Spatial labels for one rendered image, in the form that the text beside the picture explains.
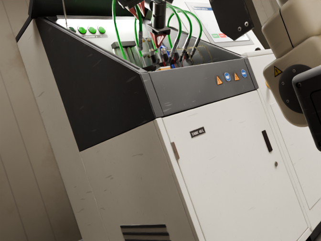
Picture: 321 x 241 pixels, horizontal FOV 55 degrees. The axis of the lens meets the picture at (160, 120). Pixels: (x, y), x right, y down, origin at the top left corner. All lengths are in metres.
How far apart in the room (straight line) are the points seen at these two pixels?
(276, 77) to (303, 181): 1.03
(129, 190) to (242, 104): 0.61
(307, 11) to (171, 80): 0.57
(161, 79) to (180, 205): 0.43
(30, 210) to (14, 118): 0.79
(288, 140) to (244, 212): 0.53
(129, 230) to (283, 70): 0.92
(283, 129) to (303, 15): 1.02
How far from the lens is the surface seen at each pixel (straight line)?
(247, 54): 1.59
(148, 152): 1.08
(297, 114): 0.72
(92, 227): 1.63
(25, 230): 2.90
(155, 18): 1.39
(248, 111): 1.43
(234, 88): 1.40
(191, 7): 1.99
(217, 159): 1.18
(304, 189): 1.69
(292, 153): 1.66
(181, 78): 1.16
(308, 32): 0.68
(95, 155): 1.38
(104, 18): 1.77
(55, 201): 2.89
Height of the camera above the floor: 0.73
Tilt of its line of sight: 3 degrees up
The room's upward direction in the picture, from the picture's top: 20 degrees counter-clockwise
